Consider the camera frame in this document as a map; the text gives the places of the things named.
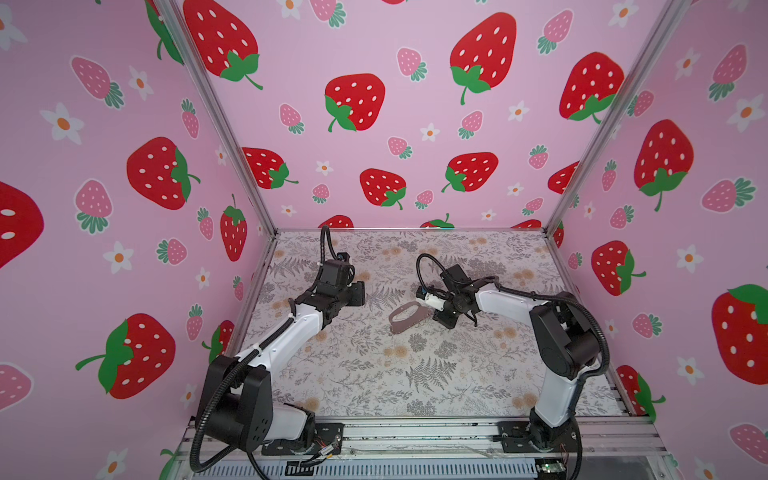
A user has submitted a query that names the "aluminium rail frame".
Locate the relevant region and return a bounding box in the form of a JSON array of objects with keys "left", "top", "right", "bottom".
[{"left": 199, "top": 416, "right": 679, "bottom": 479}]

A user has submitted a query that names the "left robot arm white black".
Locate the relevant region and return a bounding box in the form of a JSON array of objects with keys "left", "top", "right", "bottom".
[{"left": 192, "top": 252, "right": 365, "bottom": 455}]

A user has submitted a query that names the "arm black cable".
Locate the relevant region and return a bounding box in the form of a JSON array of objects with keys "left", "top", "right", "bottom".
[
  {"left": 415, "top": 253, "right": 611, "bottom": 379},
  {"left": 319, "top": 225, "right": 352, "bottom": 265}
]

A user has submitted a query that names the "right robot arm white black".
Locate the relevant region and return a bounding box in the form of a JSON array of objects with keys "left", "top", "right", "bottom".
[{"left": 416, "top": 265, "right": 610, "bottom": 451}]

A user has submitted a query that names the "perforated white vent panel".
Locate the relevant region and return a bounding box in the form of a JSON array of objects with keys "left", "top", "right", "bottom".
[{"left": 191, "top": 458, "right": 538, "bottom": 480}]

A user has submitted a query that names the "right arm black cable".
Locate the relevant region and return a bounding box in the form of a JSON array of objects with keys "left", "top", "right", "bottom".
[{"left": 415, "top": 253, "right": 611, "bottom": 379}]

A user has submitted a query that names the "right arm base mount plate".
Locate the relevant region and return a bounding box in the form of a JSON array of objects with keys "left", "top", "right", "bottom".
[{"left": 495, "top": 420, "right": 570, "bottom": 453}]

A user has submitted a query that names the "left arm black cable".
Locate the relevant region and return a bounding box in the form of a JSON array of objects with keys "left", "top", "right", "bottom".
[{"left": 319, "top": 225, "right": 352, "bottom": 265}]

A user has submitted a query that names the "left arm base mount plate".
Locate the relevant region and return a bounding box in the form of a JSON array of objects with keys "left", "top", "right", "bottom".
[{"left": 261, "top": 421, "right": 345, "bottom": 456}]

